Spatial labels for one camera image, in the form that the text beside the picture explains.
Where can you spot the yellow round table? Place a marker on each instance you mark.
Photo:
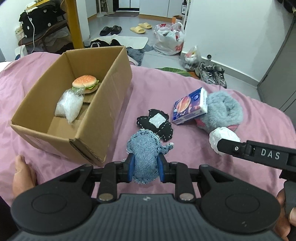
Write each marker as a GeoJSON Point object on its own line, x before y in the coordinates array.
{"type": "Point", "coordinates": [73, 22]}

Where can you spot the grey cabinet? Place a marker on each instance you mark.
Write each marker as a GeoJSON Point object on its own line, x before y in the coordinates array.
{"type": "Point", "coordinates": [278, 88]}

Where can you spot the green leaf floor mat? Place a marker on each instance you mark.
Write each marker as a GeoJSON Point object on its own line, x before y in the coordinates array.
{"type": "Point", "coordinates": [180, 72]}

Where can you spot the blue denim whale plush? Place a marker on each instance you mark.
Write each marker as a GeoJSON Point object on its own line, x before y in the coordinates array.
{"type": "Point", "coordinates": [146, 146]}

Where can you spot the left yellow slipper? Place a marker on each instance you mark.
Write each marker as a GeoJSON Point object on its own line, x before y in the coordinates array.
{"type": "Point", "coordinates": [138, 30]}

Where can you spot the black slipper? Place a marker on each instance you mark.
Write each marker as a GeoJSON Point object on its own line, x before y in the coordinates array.
{"type": "Point", "coordinates": [105, 31]}
{"type": "Point", "coordinates": [116, 30]}

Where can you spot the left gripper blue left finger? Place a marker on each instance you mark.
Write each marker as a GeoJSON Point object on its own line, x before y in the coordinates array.
{"type": "Point", "coordinates": [116, 172]}

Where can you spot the right yellow slipper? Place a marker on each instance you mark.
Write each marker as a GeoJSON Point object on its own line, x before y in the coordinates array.
{"type": "Point", "coordinates": [145, 25]}

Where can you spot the small clear plastic bag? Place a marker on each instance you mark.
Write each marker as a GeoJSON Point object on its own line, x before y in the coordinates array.
{"type": "Point", "coordinates": [192, 59]}

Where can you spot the grey pink fluffy plush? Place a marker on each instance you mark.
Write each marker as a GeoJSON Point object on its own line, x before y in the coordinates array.
{"type": "Point", "coordinates": [223, 111]}

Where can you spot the brown cardboard box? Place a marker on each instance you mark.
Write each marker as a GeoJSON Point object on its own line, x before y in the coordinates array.
{"type": "Point", "coordinates": [87, 139]}

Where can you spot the clear star-shaped plastic bag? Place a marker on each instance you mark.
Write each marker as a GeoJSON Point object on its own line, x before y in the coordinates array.
{"type": "Point", "coordinates": [69, 105]}

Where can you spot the grey sneaker right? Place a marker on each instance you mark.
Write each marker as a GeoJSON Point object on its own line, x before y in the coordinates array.
{"type": "Point", "coordinates": [218, 72]}

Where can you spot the person's right hand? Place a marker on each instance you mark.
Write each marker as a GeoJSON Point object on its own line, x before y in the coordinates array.
{"type": "Point", "coordinates": [284, 222]}

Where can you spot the pink bed sheet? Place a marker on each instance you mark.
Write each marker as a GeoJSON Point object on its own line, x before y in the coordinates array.
{"type": "Point", "coordinates": [149, 88]}

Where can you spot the yellow slipper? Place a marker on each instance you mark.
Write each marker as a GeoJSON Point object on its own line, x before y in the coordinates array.
{"type": "Point", "coordinates": [145, 25]}
{"type": "Point", "coordinates": [138, 30]}

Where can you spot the right black slipper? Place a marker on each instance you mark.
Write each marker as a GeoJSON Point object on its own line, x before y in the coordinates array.
{"type": "Point", "coordinates": [116, 30]}

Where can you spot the large white red plastic bag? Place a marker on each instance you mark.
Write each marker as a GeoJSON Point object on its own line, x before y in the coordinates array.
{"type": "Point", "coordinates": [169, 38]}

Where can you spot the toy hamburger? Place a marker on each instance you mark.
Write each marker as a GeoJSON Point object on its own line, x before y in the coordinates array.
{"type": "Point", "coordinates": [88, 83]}

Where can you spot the blue tissue pack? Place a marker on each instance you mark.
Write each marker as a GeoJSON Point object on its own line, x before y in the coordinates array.
{"type": "Point", "coordinates": [190, 107]}

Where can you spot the black clothes pile on floor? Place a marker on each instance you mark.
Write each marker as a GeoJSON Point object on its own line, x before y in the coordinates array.
{"type": "Point", "coordinates": [101, 43]}

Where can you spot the white ball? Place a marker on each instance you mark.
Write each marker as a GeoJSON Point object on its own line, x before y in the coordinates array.
{"type": "Point", "coordinates": [221, 133]}

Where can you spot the person's left hand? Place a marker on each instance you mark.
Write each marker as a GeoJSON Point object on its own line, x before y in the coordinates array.
{"type": "Point", "coordinates": [24, 178]}

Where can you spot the white floor mat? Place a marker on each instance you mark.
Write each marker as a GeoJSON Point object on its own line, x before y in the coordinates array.
{"type": "Point", "coordinates": [130, 41]}

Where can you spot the black stitched felt plush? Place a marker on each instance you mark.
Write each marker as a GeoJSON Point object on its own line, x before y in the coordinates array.
{"type": "Point", "coordinates": [158, 122]}

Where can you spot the grey sneaker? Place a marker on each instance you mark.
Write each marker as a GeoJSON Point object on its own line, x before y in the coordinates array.
{"type": "Point", "coordinates": [205, 73]}
{"type": "Point", "coordinates": [218, 72]}

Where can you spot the left black slipper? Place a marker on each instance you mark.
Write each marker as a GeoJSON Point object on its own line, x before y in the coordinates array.
{"type": "Point", "coordinates": [105, 31]}

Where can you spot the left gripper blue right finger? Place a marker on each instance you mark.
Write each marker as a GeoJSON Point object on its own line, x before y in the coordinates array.
{"type": "Point", "coordinates": [168, 170]}

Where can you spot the black polka dot bag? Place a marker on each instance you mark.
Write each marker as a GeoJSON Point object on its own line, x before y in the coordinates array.
{"type": "Point", "coordinates": [39, 17]}

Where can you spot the grey sneaker left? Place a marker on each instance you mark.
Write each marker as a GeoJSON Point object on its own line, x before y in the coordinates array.
{"type": "Point", "coordinates": [205, 73]}

